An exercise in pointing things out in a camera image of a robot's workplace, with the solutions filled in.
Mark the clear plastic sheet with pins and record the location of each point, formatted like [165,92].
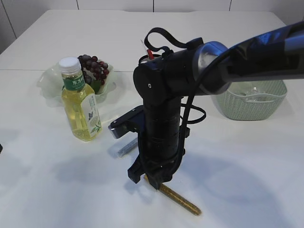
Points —
[253,95]

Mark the red marker pen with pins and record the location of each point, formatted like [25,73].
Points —
[150,54]

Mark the silver grey marker pen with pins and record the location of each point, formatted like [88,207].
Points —
[127,148]

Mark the green woven plastic basket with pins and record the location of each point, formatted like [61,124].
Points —
[234,107]

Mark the purple grape bunch with leaf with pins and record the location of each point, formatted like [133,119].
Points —
[95,71]

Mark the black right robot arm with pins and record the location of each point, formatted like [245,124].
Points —
[168,85]

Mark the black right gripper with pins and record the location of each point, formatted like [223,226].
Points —
[157,152]

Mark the clear plastic ruler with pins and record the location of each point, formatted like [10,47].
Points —
[145,48]

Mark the yellow tea plastic bottle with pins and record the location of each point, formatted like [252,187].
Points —
[79,101]

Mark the gold glitter pen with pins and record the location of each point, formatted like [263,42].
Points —
[180,200]

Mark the black mesh pen holder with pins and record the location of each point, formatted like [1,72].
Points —
[142,60]

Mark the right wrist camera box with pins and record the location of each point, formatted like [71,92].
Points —
[132,121]

